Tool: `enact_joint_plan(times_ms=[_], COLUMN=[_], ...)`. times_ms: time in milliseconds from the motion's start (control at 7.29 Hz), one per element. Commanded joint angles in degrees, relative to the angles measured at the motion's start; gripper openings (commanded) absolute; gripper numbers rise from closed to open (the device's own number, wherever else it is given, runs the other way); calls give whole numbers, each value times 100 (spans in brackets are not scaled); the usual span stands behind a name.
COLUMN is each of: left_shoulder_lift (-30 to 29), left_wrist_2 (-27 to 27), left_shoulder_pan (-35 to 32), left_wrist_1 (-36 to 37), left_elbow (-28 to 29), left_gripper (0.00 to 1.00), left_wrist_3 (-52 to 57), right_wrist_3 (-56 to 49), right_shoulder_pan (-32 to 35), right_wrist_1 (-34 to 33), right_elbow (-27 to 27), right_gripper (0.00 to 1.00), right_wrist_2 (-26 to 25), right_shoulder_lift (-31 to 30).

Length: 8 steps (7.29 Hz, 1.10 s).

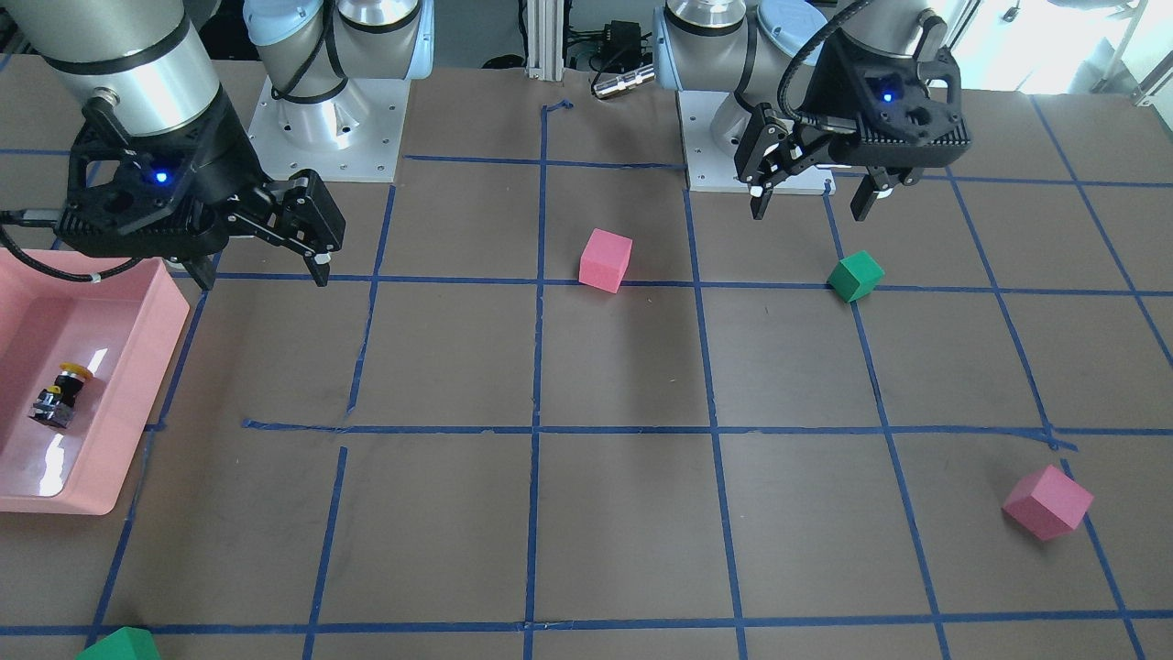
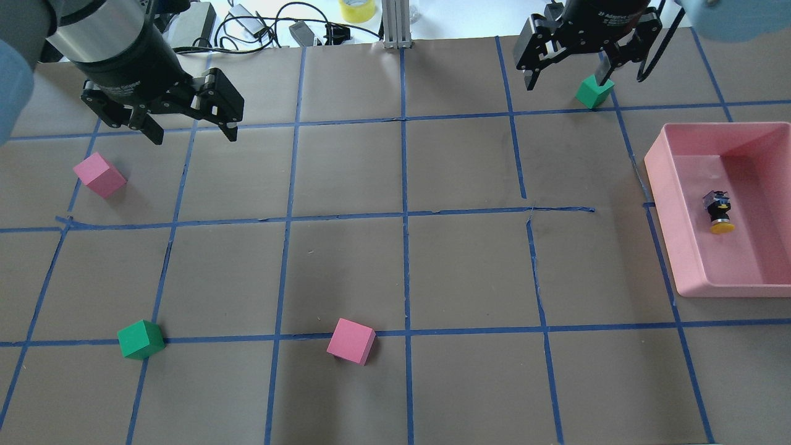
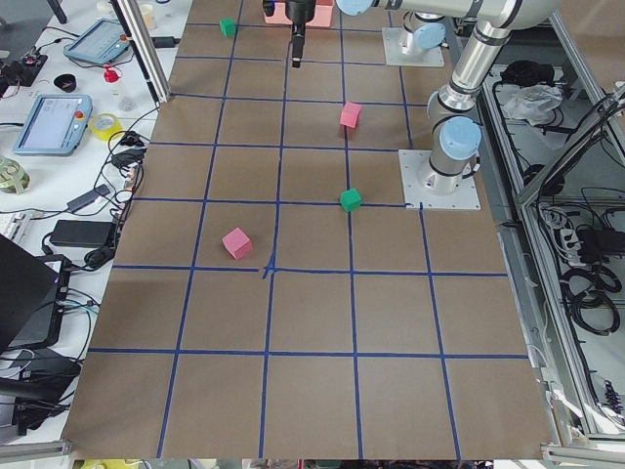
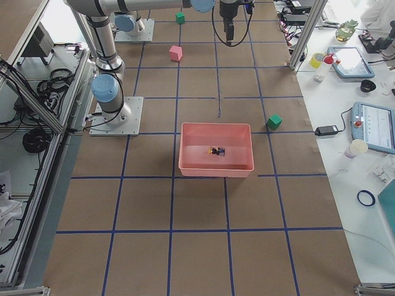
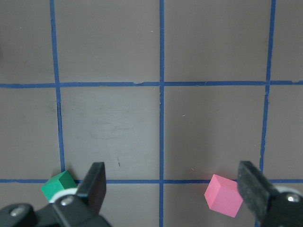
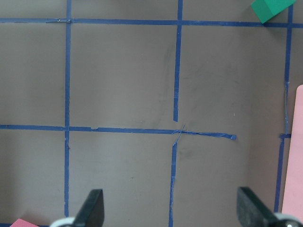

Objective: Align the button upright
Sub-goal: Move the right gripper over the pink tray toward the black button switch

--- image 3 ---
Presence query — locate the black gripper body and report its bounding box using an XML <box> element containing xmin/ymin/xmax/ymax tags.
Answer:
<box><xmin>285</xmin><ymin>0</ymin><xmax>313</xmax><ymax>25</ymax></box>

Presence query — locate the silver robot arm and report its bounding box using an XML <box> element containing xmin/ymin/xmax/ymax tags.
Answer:
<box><xmin>337</xmin><ymin>0</ymin><xmax>561</xmax><ymax>195</ymax></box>
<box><xmin>284</xmin><ymin>1</ymin><xmax>446</xmax><ymax>68</ymax></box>

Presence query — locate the pink plastic bin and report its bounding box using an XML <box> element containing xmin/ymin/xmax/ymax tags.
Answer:
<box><xmin>263</xmin><ymin>0</ymin><xmax>335</xmax><ymax>28</ymax></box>

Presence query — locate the green foam cube by bin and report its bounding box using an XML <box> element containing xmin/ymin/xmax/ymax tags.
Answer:
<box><xmin>219</xmin><ymin>17</ymin><xmax>236</xmax><ymax>37</ymax></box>

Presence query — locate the pink foam cube near bases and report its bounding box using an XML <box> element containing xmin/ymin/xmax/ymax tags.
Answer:
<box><xmin>340</xmin><ymin>102</ymin><xmax>362</xmax><ymax>129</ymax></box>

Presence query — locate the green foam cube centre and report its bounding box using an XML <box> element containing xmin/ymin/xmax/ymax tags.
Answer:
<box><xmin>340</xmin><ymin>188</ymin><xmax>362</xmax><ymax>213</ymax></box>

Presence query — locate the teach pendant far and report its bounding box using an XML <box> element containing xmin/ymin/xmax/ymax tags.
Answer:
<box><xmin>63</xmin><ymin>19</ymin><xmax>129</xmax><ymax>65</ymax></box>

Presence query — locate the teach pendant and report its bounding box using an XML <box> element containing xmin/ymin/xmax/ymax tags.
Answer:
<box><xmin>63</xmin><ymin>19</ymin><xmax>129</xmax><ymax>65</ymax></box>
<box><xmin>13</xmin><ymin>94</ymin><xmax>93</xmax><ymax>156</ymax></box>

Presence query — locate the yellow tape roll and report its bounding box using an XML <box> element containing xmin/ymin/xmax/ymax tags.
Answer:
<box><xmin>88</xmin><ymin>113</ymin><xmax>124</xmax><ymax>142</ymax></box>

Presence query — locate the pink foam cube far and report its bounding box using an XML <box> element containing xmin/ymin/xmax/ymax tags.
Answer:
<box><xmin>222</xmin><ymin>228</ymin><xmax>253</xmax><ymax>260</ymax></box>

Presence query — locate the black small bowl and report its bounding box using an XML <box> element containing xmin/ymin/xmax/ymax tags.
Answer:
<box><xmin>53</xmin><ymin>73</ymin><xmax>77</xmax><ymax>93</ymax></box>

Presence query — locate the crumpled white cloth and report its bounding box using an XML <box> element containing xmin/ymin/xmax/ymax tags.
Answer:
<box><xmin>502</xmin><ymin>84</ymin><xmax>563</xmax><ymax>126</ymax></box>

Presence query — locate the teach pendant near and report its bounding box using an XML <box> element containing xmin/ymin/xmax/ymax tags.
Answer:
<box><xmin>13</xmin><ymin>94</ymin><xmax>93</xmax><ymax>156</ymax></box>

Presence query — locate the black power adapter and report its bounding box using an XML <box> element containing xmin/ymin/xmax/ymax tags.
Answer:
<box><xmin>50</xmin><ymin>220</ymin><xmax>114</xmax><ymax>248</ymax></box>

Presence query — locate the green glass teapot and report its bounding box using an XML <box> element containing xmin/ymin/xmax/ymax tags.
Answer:
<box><xmin>0</xmin><ymin>156</ymin><xmax>30</xmax><ymax>194</ymax></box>

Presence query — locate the black laptop computer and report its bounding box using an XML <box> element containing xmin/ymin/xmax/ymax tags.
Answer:
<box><xmin>1</xmin><ymin>236</ymin><xmax>70</xmax><ymax>352</ymax></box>

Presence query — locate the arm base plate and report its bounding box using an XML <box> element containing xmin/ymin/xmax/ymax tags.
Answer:
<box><xmin>398</xmin><ymin>149</ymin><xmax>480</xmax><ymax>211</ymax></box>
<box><xmin>382</xmin><ymin>23</ymin><xmax>446</xmax><ymax>67</ymax></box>

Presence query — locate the aluminium frame post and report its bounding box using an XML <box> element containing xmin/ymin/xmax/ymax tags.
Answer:
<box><xmin>110</xmin><ymin>0</ymin><xmax>170</xmax><ymax>105</ymax></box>

